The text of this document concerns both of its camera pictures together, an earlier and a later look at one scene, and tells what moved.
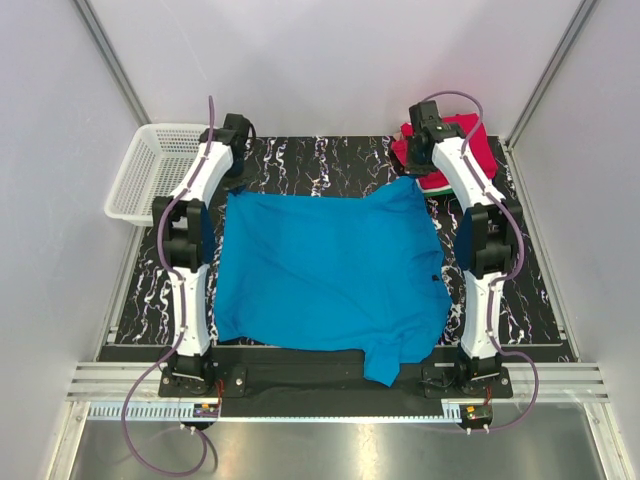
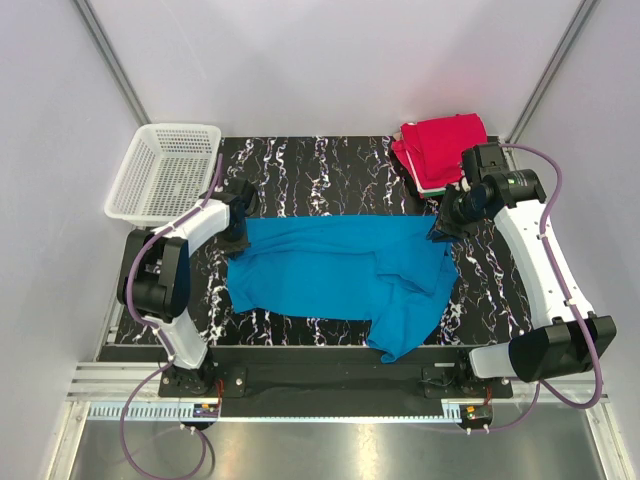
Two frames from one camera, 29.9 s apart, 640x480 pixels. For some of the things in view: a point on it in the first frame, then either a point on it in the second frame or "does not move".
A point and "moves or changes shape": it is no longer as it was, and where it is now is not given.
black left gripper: x=270 y=374 does not move
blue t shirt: x=356 y=272 moves or changes shape
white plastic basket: x=156 y=161 does not move
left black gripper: x=227 y=182 → x=233 y=249
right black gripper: x=413 y=168 → x=444 y=229
